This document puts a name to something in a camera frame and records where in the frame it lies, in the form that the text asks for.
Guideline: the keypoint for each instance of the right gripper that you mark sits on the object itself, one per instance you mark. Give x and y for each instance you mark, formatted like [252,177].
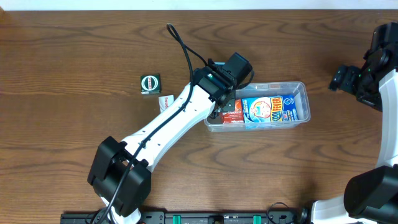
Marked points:
[343,78]

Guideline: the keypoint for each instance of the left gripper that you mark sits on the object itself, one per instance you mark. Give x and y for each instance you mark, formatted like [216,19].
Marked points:
[224,101]

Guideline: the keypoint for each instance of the red Panadol ActiFast box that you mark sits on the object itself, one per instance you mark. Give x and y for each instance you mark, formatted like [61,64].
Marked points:
[235,116]

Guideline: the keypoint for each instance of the blue Kool Fever box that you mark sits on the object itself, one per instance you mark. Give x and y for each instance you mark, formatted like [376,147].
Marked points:
[269,109]

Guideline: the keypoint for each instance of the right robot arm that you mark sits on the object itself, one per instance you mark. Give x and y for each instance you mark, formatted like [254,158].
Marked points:
[370,197]

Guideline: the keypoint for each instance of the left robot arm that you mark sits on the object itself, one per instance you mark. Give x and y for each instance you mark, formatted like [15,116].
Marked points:
[121,171]

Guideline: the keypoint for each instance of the white Panadol box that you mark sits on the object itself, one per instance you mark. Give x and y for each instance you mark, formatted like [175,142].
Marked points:
[165,102]

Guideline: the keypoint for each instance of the green square box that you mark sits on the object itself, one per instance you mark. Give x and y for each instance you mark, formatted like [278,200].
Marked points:
[150,84]

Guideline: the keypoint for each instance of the black mounting rail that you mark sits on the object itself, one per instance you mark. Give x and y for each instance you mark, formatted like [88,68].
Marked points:
[277,213]

